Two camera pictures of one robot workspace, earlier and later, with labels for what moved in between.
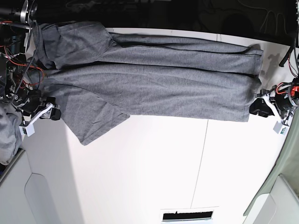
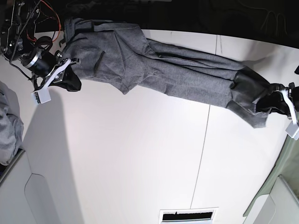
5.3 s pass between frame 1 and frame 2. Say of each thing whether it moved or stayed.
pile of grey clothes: stayed
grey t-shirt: moved
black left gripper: moved
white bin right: stayed
